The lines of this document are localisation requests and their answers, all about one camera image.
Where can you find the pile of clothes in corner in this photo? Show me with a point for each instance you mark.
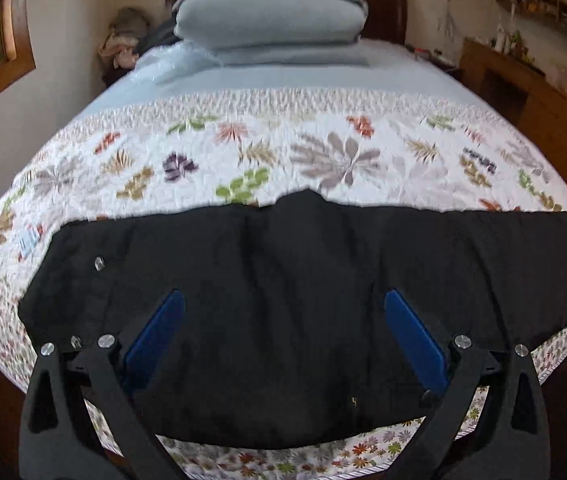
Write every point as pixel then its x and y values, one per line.
pixel 130 35

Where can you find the wooden side cabinet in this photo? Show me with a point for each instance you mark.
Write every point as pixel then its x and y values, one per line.
pixel 521 95

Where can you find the black pants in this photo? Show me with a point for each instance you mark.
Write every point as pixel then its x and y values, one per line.
pixel 264 327

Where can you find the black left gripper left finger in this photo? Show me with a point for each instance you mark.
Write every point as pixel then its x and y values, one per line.
pixel 57 439

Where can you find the light blue bed sheet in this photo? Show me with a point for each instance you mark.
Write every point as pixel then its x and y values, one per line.
pixel 186 68

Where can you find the floral quilted bedspread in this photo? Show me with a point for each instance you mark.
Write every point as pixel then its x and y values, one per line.
pixel 250 147

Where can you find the folded grey blanket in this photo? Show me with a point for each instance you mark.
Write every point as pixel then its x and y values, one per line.
pixel 274 31

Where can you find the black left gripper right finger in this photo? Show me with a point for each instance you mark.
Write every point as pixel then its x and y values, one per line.
pixel 489 419

